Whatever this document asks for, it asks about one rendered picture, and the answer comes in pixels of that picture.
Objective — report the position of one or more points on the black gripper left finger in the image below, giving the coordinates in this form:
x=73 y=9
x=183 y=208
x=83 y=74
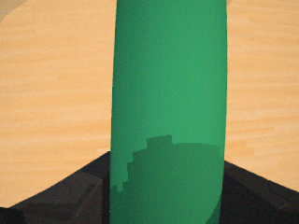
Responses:
x=81 y=198

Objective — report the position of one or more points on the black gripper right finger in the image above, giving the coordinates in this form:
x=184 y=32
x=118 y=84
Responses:
x=248 y=198

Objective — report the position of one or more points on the green cylinder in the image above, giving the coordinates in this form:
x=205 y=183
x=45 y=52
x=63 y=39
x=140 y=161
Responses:
x=168 y=112

